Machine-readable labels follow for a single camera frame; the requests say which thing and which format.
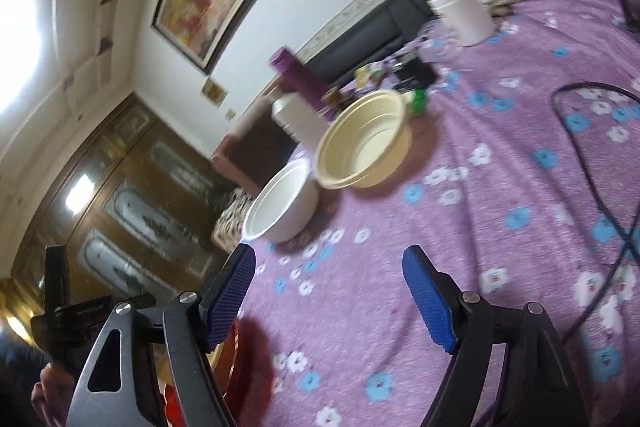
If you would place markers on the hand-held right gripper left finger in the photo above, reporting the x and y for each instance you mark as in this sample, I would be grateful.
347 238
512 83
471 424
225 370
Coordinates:
230 297

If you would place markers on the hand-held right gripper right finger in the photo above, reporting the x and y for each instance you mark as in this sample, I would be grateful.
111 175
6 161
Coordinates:
430 297

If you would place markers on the red plate with round label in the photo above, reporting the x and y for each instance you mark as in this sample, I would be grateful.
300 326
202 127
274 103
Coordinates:
245 372

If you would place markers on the person's left hand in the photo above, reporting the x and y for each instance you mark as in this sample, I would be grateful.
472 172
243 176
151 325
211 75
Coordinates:
50 394

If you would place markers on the dark blue padded jacket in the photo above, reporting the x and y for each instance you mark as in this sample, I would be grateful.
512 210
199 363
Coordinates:
15 347

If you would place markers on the patterned beige bag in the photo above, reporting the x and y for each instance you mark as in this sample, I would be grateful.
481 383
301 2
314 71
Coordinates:
229 219

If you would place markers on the wooden glass-door cabinet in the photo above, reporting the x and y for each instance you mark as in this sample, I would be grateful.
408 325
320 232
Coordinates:
115 197

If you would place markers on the brown armchair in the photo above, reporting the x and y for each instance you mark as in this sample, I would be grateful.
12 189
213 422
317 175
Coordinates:
250 147

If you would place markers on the white plastic bottle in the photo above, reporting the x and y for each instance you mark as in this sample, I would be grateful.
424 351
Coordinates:
295 117

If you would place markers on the brown tape roll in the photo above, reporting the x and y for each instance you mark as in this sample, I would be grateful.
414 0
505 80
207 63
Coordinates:
332 97

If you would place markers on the small black device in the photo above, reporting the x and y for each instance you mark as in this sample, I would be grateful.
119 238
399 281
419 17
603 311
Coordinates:
415 74

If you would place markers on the snack packet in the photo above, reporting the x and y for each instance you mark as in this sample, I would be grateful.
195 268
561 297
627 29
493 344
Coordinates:
370 74

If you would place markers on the purple thermos flask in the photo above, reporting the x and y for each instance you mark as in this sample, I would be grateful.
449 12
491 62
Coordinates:
300 77

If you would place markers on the black leather sofa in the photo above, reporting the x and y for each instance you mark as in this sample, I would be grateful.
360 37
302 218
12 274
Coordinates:
395 22

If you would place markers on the white plastic jar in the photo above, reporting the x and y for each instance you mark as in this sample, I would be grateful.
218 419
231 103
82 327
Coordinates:
460 12

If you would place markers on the wall socket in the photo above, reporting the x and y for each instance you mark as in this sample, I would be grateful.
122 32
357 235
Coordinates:
231 113

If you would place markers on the small gold wall plaque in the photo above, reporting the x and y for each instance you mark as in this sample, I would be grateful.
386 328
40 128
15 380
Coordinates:
215 91

